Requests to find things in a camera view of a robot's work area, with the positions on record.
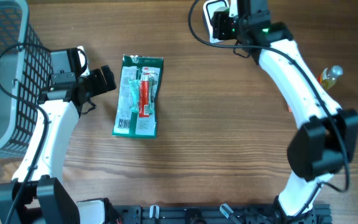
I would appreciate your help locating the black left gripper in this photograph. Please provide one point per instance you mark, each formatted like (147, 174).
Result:
(102, 88)

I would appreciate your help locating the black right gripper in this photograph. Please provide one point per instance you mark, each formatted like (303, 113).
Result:
(223, 25)

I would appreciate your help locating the teal white small packet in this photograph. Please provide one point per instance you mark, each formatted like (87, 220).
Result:
(135, 93)

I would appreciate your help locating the red white small packet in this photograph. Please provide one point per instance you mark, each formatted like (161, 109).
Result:
(144, 94)

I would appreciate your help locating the yellow dish soap bottle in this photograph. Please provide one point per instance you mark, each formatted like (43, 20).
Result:
(329, 76)

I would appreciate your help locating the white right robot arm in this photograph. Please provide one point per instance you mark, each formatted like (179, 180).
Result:
(325, 141)

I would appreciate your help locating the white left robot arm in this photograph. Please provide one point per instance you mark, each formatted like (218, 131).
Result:
(36, 193)

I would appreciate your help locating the white barcode scanner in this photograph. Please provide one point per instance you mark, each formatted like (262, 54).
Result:
(209, 8)

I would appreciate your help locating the green 3M gloves package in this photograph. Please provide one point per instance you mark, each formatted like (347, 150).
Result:
(127, 123)

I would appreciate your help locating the grey mesh basket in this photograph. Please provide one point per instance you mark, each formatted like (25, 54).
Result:
(24, 69)

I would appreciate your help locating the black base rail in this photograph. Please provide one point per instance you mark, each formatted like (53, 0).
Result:
(249, 214)

